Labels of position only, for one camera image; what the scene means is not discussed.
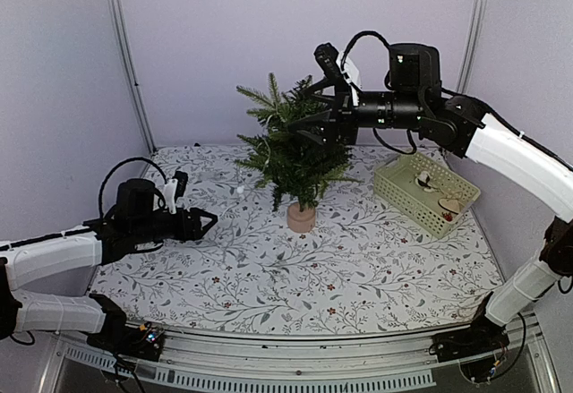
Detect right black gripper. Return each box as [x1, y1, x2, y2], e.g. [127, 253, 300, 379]
[286, 76, 424, 154]

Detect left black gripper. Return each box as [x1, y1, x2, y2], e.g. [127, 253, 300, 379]
[132, 207, 218, 244]

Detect small green christmas tree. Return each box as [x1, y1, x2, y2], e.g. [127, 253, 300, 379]
[236, 73, 358, 234]

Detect white ball light garland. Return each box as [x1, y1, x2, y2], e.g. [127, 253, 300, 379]
[220, 114, 275, 217]

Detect pale green plastic basket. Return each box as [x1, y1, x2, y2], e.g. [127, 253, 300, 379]
[373, 152, 481, 238]

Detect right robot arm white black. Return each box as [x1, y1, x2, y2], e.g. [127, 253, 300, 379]
[288, 43, 572, 354]

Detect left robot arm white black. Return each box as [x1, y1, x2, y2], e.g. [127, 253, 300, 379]
[1, 175, 218, 352]

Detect black white cotton ornament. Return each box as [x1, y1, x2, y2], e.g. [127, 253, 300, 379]
[415, 171, 437, 192]

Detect floral white tablecloth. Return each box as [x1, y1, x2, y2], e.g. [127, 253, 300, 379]
[91, 146, 501, 336]

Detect wooden heart ornament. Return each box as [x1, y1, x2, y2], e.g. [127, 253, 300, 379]
[438, 195, 465, 215]

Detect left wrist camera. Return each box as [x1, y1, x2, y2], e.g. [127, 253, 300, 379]
[162, 170, 188, 214]

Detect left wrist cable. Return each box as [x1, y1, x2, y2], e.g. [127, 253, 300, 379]
[98, 157, 169, 219]

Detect wrist cable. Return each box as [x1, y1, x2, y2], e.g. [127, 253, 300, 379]
[342, 30, 393, 67]
[98, 157, 169, 219]

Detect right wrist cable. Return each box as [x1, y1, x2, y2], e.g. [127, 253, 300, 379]
[342, 30, 393, 67]

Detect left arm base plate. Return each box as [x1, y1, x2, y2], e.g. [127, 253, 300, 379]
[86, 322, 165, 362]

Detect front aluminium rail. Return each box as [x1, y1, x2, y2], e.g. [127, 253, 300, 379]
[38, 312, 565, 392]

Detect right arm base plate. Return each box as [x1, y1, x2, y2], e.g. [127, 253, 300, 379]
[428, 327, 509, 363]

